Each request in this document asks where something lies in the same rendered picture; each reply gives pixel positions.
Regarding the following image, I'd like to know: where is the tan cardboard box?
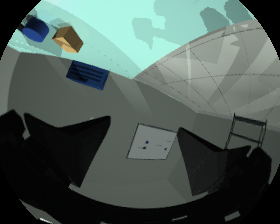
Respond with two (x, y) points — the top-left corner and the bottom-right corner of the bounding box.
(52, 26), (84, 53)

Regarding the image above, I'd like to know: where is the blue round disc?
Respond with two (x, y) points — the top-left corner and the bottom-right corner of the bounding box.
(22, 18), (50, 43)

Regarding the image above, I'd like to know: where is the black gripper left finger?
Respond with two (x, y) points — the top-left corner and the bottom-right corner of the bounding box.
(24, 112), (111, 188)

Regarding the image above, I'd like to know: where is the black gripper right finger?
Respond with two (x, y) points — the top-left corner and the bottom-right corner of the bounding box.
(177, 128), (252, 197)

